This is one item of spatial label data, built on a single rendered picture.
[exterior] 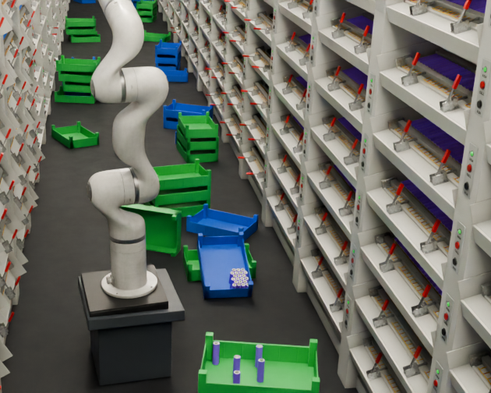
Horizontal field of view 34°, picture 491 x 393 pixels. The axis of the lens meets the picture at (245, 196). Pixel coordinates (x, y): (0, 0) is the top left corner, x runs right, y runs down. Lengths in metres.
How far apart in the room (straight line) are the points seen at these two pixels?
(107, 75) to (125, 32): 0.13
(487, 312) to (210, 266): 1.79
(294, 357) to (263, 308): 1.10
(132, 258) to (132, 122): 0.50
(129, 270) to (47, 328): 0.59
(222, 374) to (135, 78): 0.87
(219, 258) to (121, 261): 0.89
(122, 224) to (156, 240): 1.19
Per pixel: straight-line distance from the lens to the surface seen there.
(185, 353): 3.00
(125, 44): 2.33
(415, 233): 2.25
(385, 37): 2.42
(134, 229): 2.64
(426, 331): 2.17
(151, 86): 2.37
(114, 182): 2.57
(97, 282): 2.82
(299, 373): 2.19
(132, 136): 2.45
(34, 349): 3.06
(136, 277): 2.72
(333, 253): 2.98
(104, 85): 2.33
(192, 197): 4.11
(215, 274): 3.44
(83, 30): 8.63
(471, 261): 1.91
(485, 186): 1.85
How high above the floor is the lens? 1.61
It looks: 21 degrees down
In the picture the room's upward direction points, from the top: 3 degrees clockwise
